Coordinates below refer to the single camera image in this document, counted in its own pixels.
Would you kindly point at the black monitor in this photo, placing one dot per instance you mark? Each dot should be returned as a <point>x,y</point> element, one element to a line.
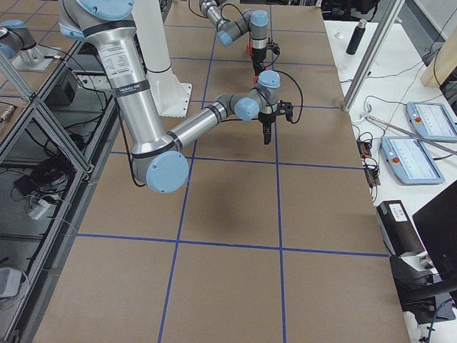
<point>436,224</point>

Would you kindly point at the black water bottle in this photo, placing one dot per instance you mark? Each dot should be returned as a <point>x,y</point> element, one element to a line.
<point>356,37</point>

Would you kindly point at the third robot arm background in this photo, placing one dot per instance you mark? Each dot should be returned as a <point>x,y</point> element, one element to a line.
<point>18,45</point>

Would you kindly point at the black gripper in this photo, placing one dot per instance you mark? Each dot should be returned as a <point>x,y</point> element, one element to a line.
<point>266,118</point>
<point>258,58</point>

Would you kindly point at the far blue teach pendant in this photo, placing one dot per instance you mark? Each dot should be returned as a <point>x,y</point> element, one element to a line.
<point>432,121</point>

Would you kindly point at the near blue teach pendant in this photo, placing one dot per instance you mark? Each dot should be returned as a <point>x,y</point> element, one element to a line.
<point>410,161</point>

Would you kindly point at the metal rod green tip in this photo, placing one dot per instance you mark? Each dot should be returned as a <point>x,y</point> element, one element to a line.
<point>371,118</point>

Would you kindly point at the aluminium frame rack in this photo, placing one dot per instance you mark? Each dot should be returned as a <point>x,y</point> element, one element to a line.
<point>52,150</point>

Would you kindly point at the blue teach pendant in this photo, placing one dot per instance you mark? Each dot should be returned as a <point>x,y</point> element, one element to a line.
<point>410,161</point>
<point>432,121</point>

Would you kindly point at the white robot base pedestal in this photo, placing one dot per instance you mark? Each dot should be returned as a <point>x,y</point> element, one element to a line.
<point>170,95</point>

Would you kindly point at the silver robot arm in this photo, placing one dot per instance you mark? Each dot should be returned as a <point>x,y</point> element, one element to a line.
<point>253,22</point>
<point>157,158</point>

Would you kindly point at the black box white label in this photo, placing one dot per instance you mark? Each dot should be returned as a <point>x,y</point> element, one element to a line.
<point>398,228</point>

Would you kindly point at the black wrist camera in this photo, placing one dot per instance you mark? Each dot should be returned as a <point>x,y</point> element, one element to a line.
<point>273,47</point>
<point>285,109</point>

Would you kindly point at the aluminium frame post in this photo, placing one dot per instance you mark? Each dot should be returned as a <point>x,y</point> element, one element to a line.
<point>371,53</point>

